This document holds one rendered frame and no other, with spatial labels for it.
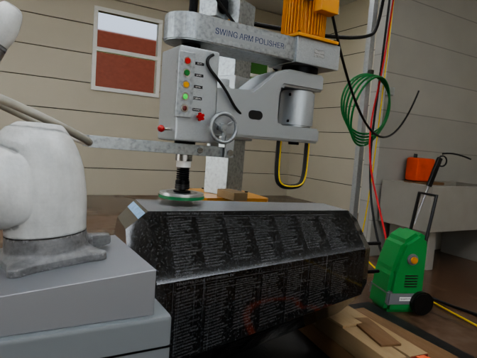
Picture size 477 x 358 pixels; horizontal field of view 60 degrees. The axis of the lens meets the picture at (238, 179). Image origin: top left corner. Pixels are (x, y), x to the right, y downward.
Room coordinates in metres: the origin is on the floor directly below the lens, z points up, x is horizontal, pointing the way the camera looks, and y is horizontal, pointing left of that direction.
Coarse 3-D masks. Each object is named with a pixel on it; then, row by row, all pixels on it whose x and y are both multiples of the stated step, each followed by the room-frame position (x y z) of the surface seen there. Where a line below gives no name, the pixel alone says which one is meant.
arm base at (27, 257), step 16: (16, 240) 0.76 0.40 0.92; (32, 240) 0.76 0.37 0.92; (48, 240) 0.76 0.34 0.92; (64, 240) 0.78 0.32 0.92; (80, 240) 0.81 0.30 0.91; (96, 240) 0.88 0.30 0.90; (0, 256) 0.79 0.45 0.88; (16, 256) 0.75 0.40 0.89; (32, 256) 0.75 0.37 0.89; (48, 256) 0.76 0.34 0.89; (64, 256) 0.77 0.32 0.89; (80, 256) 0.79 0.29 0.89; (96, 256) 0.81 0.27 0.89; (16, 272) 0.71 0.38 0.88; (32, 272) 0.73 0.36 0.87
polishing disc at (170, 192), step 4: (160, 192) 1.94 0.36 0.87; (164, 192) 1.92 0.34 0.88; (168, 192) 1.93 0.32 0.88; (172, 192) 1.94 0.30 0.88; (176, 192) 1.95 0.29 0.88; (192, 192) 2.00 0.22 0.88; (196, 192) 2.01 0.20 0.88; (200, 192) 2.02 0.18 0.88; (172, 196) 1.89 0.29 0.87; (176, 196) 1.89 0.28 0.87; (180, 196) 1.89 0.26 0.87; (184, 196) 1.89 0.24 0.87; (188, 196) 1.90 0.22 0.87; (192, 196) 1.91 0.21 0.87; (196, 196) 1.92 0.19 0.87; (200, 196) 1.95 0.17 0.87
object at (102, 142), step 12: (96, 144) 1.72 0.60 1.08; (108, 144) 1.75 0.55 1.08; (120, 144) 1.77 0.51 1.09; (132, 144) 1.80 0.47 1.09; (144, 144) 1.83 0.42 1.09; (156, 144) 1.86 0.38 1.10; (168, 144) 1.89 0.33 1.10; (180, 144) 1.92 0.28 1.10; (192, 144) 1.95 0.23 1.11; (216, 156) 2.02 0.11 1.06
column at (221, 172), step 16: (240, 0) 2.73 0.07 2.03; (224, 16) 2.79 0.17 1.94; (240, 16) 2.74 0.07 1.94; (224, 64) 2.78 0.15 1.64; (240, 64) 2.78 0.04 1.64; (208, 144) 2.83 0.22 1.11; (240, 144) 2.84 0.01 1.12; (208, 160) 2.82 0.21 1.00; (224, 160) 2.75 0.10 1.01; (240, 160) 2.85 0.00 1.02; (208, 176) 2.82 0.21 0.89; (224, 176) 2.74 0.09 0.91; (240, 176) 2.86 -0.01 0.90
